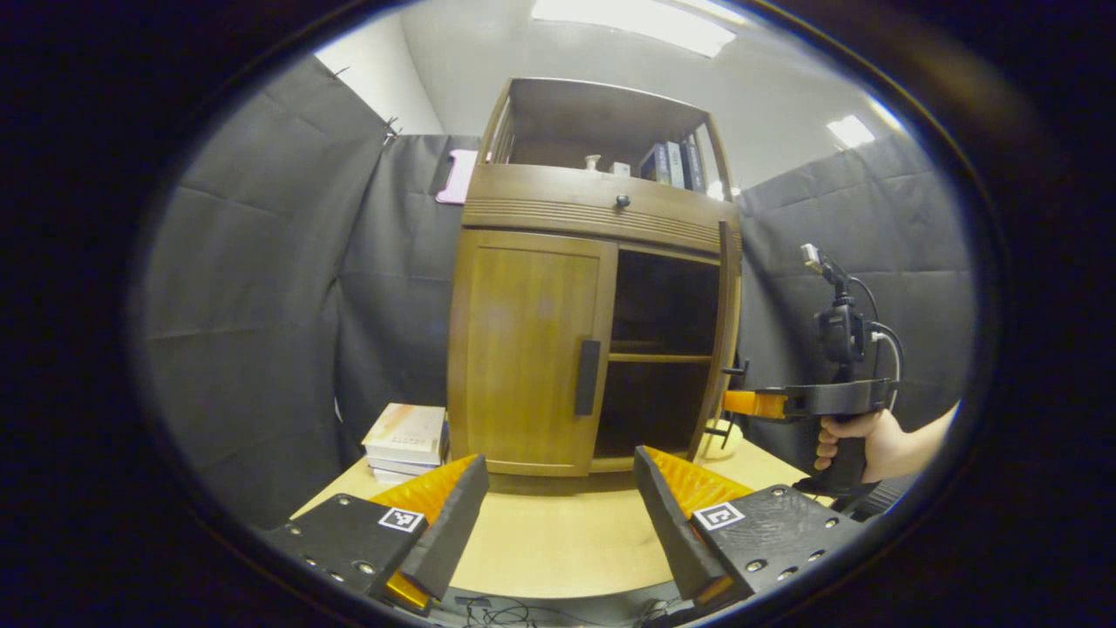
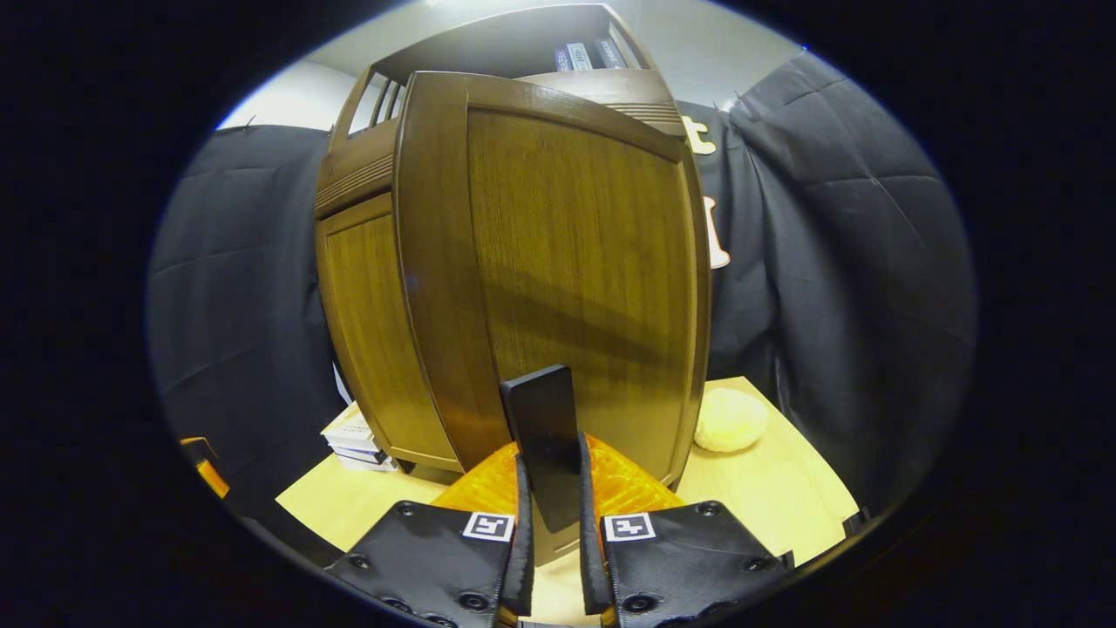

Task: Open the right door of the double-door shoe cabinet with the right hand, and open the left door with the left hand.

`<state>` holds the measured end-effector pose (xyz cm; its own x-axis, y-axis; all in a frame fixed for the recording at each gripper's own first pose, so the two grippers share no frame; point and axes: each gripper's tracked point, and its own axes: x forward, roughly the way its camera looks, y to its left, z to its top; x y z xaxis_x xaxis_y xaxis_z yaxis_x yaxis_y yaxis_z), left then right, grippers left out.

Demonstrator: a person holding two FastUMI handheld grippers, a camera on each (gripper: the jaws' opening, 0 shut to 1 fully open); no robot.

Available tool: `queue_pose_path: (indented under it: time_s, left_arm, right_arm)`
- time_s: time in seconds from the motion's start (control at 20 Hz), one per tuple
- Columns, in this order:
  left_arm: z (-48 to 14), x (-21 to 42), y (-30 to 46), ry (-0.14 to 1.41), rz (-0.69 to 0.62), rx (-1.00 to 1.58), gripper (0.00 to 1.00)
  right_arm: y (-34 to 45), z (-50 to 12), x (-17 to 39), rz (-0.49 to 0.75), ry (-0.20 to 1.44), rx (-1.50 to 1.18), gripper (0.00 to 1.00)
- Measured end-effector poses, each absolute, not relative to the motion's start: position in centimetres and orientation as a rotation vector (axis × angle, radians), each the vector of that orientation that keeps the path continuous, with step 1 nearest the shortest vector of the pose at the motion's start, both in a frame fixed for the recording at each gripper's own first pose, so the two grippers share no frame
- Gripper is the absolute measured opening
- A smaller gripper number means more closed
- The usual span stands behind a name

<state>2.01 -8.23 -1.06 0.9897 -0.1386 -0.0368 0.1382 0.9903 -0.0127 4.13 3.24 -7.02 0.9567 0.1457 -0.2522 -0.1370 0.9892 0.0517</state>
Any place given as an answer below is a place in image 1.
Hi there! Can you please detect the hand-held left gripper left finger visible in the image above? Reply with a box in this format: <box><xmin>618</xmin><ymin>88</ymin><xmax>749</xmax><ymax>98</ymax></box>
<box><xmin>262</xmin><ymin>454</ymin><xmax>496</xmax><ymax>616</ymax></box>

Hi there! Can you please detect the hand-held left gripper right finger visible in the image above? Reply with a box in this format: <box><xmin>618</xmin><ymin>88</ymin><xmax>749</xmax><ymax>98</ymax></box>
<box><xmin>634</xmin><ymin>446</ymin><xmax>868</xmax><ymax>611</ymax></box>

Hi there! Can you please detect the wooden double-door shoe cabinet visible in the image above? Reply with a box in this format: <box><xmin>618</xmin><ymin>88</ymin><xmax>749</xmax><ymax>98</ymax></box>
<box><xmin>446</xmin><ymin>77</ymin><xmax>744</xmax><ymax>479</ymax></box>

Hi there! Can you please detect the wooden shoe cabinet door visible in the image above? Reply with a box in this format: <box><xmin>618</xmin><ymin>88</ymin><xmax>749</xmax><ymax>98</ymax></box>
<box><xmin>687</xmin><ymin>220</ymin><xmax>752</xmax><ymax>461</ymax></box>
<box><xmin>448</xmin><ymin>229</ymin><xmax>620</xmax><ymax>477</ymax></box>

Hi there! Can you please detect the thick white and orange book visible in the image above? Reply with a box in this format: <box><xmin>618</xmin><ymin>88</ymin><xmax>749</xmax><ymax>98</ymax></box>
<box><xmin>362</xmin><ymin>403</ymin><xmax>451</xmax><ymax>466</ymax></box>

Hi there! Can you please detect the dark blue spine book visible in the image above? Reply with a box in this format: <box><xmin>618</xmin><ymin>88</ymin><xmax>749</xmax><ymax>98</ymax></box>
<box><xmin>681</xmin><ymin>137</ymin><xmax>707</xmax><ymax>195</ymax></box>

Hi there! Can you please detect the small ceiling light panel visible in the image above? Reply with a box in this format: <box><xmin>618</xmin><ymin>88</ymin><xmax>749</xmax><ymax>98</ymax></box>
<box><xmin>827</xmin><ymin>113</ymin><xmax>875</xmax><ymax>149</ymax></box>

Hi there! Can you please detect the wooden drawer with black knob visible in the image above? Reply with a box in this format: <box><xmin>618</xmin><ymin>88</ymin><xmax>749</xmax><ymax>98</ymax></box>
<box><xmin>462</xmin><ymin>164</ymin><xmax>742</xmax><ymax>254</ymax></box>

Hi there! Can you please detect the long ceiling light panel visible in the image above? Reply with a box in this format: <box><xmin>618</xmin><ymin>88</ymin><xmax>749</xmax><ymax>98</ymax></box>
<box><xmin>532</xmin><ymin>0</ymin><xmax>738</xmax><ymax>58</ymax></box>

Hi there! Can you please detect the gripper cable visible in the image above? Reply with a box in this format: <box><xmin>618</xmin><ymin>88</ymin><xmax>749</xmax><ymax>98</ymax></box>
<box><xmin>850</xmin><ymin>276</ymin><xmax>906</xmax><ymax>411</ymax></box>

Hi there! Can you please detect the black cable bundle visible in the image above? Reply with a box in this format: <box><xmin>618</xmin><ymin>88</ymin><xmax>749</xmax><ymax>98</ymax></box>
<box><xmin>453</xmin><ymin>596</ymin><xmax>546</xmax><ymax>628</ymax></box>

